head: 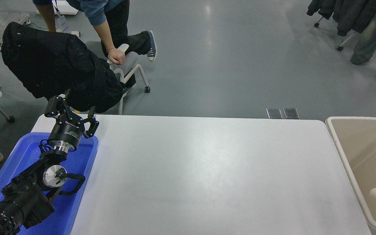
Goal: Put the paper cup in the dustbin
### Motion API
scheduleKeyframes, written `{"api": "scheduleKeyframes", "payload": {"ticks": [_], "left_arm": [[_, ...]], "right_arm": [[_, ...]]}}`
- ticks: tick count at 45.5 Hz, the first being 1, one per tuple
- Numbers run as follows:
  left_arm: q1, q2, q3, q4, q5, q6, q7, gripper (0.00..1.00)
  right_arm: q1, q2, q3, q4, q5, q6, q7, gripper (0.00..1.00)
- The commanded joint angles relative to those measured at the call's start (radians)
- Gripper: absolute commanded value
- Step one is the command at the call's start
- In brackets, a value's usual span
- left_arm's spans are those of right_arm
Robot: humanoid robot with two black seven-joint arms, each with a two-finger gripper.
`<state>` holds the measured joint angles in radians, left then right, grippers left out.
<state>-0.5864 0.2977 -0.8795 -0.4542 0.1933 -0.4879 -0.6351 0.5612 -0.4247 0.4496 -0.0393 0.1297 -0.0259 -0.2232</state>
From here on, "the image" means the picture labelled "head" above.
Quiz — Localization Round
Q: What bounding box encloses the large pale bin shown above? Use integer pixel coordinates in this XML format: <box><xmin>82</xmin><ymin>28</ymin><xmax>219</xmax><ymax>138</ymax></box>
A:
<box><xmin>325</xmin><ymin>116</ymin><xmax>376</xmax><ymax>232</ymax></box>

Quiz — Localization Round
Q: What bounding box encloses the white rolling rack frame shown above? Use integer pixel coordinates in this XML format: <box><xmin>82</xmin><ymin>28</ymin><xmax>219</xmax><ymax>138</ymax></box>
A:
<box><xmin>314</xmin><ymin>16</ymin><xmax>353</xmax><ymax>52</ymax></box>

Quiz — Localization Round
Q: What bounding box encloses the person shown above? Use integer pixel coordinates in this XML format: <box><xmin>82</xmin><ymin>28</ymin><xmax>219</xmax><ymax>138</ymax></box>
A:
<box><xmin>350</xmin><ymin>0</ymin><xmax>376</xmax><ymax>83</ymax></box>
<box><xmin>32</xmin><ymin>0</ymin><xmax>158</xmax><ymax>95</ymax></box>

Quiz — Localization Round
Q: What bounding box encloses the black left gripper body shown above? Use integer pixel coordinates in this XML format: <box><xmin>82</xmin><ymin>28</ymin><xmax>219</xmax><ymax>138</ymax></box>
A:
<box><xmin>48</xmin><ymin>115</ymin><xmax>84</xmax><ymax>147</ymax></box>

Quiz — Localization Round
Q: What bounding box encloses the person's hand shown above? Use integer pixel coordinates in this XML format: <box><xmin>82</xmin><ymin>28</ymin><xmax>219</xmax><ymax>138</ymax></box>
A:
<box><xmin>107</xmin><ymin>48</ymin><xmax>126</xmax><ymax>65</ymax></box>

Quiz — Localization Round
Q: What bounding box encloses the white ID badge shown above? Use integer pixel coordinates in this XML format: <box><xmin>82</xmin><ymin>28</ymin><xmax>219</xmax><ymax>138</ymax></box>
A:
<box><xmin>56</xmin><ymin>14</ymin><xmax>70</xmax><ymax>32</ymax></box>

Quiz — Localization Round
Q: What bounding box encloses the black jacket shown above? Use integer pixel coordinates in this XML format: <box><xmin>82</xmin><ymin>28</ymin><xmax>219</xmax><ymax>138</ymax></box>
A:
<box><xmin>1</xmin><ymin>22</ymin><xmax>126</xmax><ymax>113</ymax></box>

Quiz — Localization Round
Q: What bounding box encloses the metal floor outlet plate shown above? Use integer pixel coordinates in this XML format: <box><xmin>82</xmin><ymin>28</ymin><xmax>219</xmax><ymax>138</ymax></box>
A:
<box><xmin>266</xmin><ymin>108</ymin><xmax>283</xmax><ymax>119</ymax></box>
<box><xmin>283</xmin><ymin>108</ymin><xmax>300</xmax><ymax>119</ymax></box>

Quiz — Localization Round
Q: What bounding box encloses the blue plastic tray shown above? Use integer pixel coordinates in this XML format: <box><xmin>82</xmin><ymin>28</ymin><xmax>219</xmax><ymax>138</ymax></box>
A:
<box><xmin>0</xmin><ymin>132</ymin><xmax>99</xmax><ymax>235</ymax></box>

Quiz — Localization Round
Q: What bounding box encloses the grey metal base plate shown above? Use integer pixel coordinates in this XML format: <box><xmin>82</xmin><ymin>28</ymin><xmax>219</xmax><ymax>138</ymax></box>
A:
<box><xmin>0</xmin><ymin>12</ymin><xmax>31</xmax><ymax>51</ymax></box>

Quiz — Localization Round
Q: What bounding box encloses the grey white office chair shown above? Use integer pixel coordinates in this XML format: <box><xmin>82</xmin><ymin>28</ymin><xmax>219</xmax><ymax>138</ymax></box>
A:
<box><xmin>85</xmin><ymin>41</ymin><xmax>151</xmax><ymax>115</ymax></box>

